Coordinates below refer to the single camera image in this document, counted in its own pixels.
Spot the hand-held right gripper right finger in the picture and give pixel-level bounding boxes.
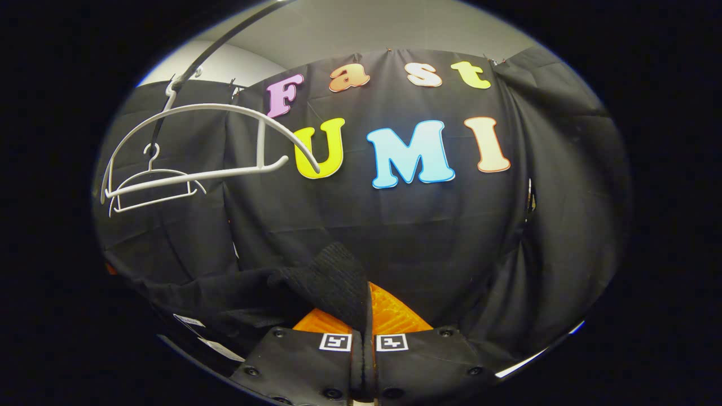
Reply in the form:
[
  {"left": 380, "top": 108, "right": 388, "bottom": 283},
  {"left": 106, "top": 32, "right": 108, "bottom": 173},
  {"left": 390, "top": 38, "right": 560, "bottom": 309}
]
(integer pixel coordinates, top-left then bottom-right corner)
[{"left": 367, "top": 281, "right": 500, "bottom": 406}]

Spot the black backdrop cloth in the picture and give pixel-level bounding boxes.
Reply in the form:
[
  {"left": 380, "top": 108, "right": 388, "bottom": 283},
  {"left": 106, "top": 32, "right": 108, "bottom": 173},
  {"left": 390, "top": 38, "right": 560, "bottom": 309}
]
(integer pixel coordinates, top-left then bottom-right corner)
[{"left": 93, "top": 48, "right": 632, "bottom": 367}]

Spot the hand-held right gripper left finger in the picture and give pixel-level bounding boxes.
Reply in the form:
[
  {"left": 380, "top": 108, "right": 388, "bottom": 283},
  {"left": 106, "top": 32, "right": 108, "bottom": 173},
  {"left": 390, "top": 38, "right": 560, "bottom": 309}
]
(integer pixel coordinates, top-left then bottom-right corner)
[{"left": 228, "top": 307, "right": 363, "bottom": 406}]

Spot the black jacket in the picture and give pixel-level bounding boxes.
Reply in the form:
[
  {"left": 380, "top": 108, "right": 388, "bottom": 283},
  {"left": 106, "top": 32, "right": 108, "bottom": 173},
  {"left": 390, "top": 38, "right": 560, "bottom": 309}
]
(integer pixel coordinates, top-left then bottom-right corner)
[{"left": 138, "top": 242, "right": 376, "bottom": 376}]

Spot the white clothes hanger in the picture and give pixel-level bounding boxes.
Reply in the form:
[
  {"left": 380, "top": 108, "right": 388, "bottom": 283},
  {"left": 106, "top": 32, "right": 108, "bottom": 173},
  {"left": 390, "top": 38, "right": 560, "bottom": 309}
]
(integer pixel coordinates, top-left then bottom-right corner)
[
  {"left": 109, "top": 143, "right": 207, "bottom": 217},
  {"left": 100, "top": 68, "right": 322, "bottom": 205}
]

